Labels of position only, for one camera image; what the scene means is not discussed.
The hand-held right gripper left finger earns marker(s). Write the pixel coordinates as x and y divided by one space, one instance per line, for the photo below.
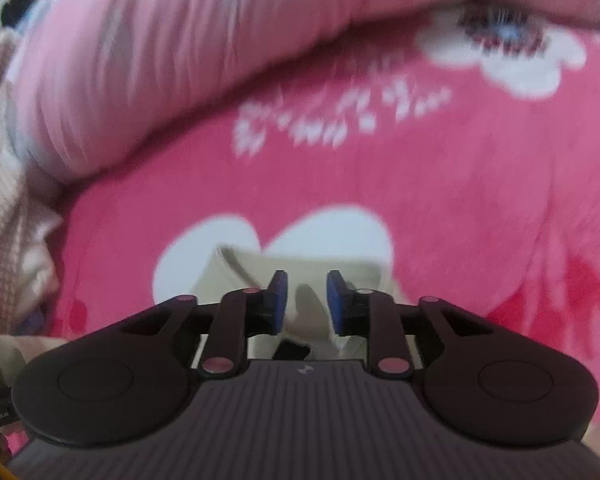
280 302

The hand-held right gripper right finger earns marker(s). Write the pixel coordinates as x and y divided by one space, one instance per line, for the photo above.
336 305

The dark round object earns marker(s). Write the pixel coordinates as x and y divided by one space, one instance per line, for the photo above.
22 5

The light pink quilt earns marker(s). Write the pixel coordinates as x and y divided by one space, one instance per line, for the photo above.
180 60

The cream checkered cloth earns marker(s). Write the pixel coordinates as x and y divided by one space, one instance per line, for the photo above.
0 200

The pink floral bed sheet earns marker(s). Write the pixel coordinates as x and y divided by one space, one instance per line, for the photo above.
430 185

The cream zip-neck sweatshirt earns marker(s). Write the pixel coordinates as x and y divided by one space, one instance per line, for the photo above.
240 275

